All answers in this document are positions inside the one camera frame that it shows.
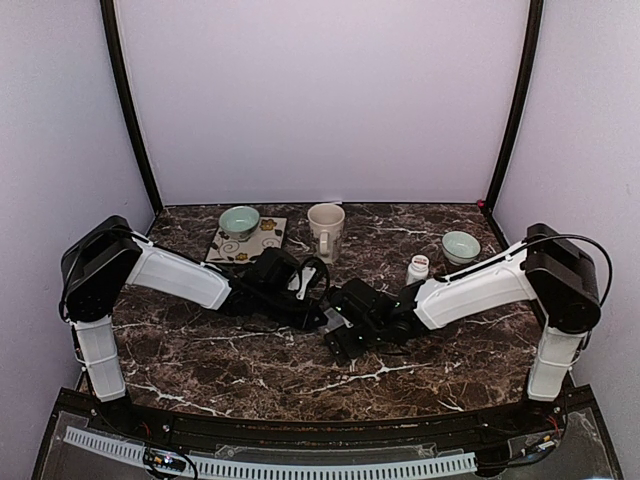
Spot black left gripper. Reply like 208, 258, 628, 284
257, 286, 327, 331

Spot clear plastic pill organizer box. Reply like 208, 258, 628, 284
323, 308, 345, 333

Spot white pill bottle orange label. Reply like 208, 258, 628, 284
405, 254, 430, 285

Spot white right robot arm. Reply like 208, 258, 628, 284
324, 223, 610, 434

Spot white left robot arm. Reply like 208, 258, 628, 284
58, 215, 330, 436

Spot floral square coaster tile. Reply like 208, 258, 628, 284
205, 216, 287, 264

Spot beige ceramic mug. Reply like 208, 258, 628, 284
307, 203, 346, 264

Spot left celadon green bowl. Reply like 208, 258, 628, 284
219, 206, 260, 241

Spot celadon green bowl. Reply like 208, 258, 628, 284
442, 231, 481, 265
219, 206, 260, 241

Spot right celadon green bowl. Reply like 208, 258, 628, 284
442, 231, 481, 265

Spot white slotted cable duct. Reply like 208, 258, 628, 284
64, 426, 477, 477

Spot black front table rail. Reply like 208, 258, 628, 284
54, 387, 593, 450

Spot black left frame post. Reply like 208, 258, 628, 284
99, 0, 164, 216

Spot black frame post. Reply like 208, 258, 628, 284
99, 0, 164, 216
483, 0, 545, 216

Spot black right frame post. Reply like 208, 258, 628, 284
483, 0, 545, 216

